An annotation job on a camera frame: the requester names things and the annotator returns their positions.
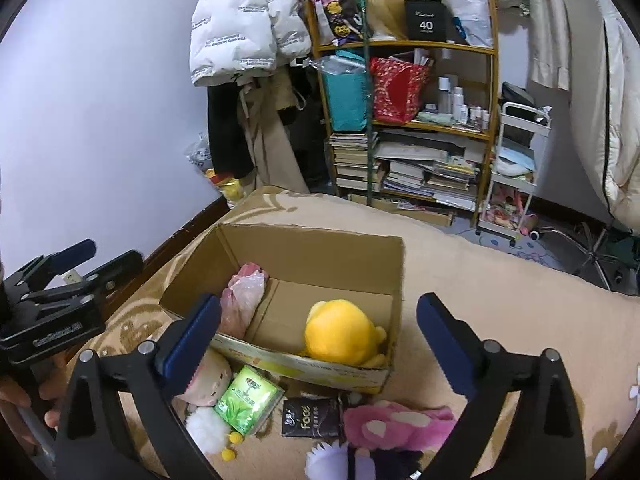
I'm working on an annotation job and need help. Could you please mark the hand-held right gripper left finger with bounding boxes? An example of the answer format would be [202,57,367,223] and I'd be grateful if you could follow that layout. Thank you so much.
[52,292,223,480]

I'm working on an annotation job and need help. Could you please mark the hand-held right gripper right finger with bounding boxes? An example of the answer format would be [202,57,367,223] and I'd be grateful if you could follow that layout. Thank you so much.
[416,292,596,480]

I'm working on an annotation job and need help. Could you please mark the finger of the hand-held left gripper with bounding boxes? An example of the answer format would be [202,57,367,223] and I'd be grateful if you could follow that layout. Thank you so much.
[4,239,97,290]
[29,249,145,305]

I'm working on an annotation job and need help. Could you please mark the brown cardboard box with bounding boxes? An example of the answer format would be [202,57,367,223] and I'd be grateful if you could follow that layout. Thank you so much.
[159,222,406,395]

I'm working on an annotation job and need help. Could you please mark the person's left hand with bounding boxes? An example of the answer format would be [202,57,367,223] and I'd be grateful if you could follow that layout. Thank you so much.
[0,351,68,448]

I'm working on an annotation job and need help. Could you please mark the pink-faced plush doll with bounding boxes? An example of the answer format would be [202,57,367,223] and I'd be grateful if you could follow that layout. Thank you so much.
[182,347,233,407]

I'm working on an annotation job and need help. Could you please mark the pink plastic-wrapped bundle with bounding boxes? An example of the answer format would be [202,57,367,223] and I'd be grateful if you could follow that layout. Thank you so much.
[218,262,271,340]

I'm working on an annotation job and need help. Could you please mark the green tissue packet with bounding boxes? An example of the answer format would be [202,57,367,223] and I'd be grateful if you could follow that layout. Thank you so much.
[214,365,285,436]

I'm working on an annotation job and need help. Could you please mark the white fluffy plush toy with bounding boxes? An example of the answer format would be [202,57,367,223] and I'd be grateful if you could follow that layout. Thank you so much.
[185,406,246,462]

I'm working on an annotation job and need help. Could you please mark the pink paw plush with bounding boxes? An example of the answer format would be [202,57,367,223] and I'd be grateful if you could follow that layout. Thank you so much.
[342,400,457,453]

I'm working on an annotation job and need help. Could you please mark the yellow plush toy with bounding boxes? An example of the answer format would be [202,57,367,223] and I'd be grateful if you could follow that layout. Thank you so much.
[299,299,388,367]

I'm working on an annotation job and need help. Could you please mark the patterned floor mat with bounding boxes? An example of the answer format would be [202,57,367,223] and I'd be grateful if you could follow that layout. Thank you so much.
[450,225,566,272]

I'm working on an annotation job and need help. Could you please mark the small yellow toy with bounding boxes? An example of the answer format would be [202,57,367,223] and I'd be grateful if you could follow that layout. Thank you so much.
[207,170,249,209]

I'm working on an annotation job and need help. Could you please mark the black tissue packet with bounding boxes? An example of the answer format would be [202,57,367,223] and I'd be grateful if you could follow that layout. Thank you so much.
[281,396,346,440]

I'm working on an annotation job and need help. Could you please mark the flat cardboard carton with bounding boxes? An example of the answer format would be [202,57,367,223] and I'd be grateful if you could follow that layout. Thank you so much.
[347,192,456,226]

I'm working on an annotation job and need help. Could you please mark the plastic bag of toys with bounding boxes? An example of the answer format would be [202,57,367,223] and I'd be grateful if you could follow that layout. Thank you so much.
[185,135,217,177]

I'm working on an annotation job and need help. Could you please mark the pink toys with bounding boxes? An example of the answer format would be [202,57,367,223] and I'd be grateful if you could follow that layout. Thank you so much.
[487,185,540,236]

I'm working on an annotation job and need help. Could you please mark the pile of books and papers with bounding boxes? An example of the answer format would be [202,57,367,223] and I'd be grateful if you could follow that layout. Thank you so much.
[375,130,488,211]

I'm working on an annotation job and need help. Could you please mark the white and purple plush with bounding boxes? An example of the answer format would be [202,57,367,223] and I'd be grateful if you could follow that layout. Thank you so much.
[305,442,426,480]

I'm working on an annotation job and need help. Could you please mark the chrome chair base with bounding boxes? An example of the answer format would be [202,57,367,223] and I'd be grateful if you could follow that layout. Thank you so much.
[537,220,640,291]

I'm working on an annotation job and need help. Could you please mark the black hanging garment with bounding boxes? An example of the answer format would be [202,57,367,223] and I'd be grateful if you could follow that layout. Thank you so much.
[206,80,256,178]

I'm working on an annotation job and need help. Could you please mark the light blue cloth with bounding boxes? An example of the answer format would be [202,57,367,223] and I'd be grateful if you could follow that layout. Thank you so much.
[492,152,536,178]

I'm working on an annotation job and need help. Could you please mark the beige hanging coat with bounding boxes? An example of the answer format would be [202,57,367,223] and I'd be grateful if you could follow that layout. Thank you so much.
[237,72,311,196]

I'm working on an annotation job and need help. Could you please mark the green pole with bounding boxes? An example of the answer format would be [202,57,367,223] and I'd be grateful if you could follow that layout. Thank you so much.
[363,0,377,206]

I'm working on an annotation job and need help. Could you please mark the stack of books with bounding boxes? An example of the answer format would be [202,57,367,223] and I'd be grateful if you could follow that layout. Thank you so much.
[328,131,386,193]

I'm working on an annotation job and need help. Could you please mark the white trolley cart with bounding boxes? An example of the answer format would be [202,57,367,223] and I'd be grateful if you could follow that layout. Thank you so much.
[477,101,553,248]

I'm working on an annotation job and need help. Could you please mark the row of white cosmetic bottles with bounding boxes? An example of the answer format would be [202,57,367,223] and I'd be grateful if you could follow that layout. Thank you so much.
[425,75,493,128]

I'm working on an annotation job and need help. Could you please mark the dark hanging jacket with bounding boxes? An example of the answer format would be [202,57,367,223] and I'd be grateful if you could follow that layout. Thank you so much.
[287,60,332,186]

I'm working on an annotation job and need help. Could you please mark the red patterned bag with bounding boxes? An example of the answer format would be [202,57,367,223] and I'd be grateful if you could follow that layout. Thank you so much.
[370,56,433,125]

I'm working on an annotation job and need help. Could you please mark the teal bag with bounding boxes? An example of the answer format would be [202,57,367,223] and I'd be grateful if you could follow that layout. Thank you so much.
[320,50,373,133]

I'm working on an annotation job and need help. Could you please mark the white puffer jacket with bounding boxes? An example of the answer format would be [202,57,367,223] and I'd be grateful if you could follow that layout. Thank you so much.
[189,0,313,88]

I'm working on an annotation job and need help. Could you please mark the cream zipped garment cover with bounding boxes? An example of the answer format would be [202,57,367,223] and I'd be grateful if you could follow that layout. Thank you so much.
[565,0,640,233]

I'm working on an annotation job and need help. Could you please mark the clear plastic bag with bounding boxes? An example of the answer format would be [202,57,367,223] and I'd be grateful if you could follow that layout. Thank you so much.
[312,55,366,75]

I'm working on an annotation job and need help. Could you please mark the wooden shelf rack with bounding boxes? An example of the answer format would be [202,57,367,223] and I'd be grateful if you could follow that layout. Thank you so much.
[305,0,501,228]

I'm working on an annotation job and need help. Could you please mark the black box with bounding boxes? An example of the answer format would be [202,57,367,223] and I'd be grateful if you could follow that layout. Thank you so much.
[404,0,448,42]

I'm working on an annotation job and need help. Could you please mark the blonde wig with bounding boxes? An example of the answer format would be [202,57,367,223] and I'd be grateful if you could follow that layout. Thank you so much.
[362,0,413,41]

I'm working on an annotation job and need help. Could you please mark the purple and black printed bag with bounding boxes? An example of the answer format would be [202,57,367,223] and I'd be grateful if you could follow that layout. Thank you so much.
[307,0,368,46]

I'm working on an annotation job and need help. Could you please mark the dark wooden bed frame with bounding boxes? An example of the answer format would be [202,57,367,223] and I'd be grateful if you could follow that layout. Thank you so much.
[135,195,236,281]

